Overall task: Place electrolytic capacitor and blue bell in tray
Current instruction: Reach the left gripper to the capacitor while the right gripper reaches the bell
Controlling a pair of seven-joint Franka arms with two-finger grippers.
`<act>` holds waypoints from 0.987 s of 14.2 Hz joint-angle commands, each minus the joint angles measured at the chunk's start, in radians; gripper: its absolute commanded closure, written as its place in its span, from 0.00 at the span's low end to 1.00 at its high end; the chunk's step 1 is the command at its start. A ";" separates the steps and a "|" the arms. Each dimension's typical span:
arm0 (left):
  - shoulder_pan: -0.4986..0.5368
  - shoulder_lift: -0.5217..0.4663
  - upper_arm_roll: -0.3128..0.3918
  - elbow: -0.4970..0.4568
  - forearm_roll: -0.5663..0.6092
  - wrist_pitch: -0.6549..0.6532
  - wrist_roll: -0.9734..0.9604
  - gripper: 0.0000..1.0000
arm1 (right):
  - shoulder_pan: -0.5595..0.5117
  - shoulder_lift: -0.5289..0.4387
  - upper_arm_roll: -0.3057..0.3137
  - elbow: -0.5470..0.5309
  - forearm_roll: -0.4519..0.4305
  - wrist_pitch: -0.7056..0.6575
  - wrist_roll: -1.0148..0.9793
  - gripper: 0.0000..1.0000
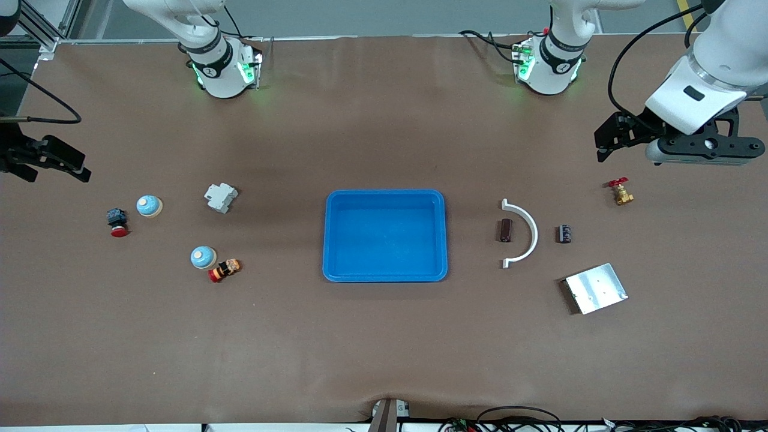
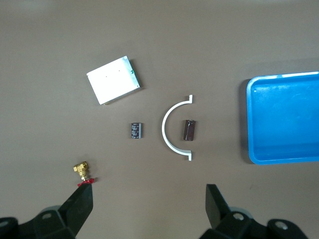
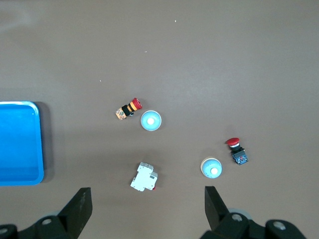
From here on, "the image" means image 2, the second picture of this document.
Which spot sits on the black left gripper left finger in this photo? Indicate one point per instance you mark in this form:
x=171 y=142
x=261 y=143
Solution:
x=74 y=211

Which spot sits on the silver metal plate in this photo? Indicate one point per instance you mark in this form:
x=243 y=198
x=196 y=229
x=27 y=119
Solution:
x=112 y=81

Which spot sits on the blue plastic tray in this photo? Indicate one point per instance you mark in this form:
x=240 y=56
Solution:
x=286 y=119

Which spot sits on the white semicircular pipe bracket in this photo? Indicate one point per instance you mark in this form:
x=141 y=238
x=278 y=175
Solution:
x=163 y=127

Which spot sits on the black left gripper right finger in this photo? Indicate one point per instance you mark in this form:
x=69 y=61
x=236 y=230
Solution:
x=219 y=214

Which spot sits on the dark brown electrolytic capacitor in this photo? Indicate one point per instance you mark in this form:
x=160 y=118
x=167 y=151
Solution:
x=189 y=130

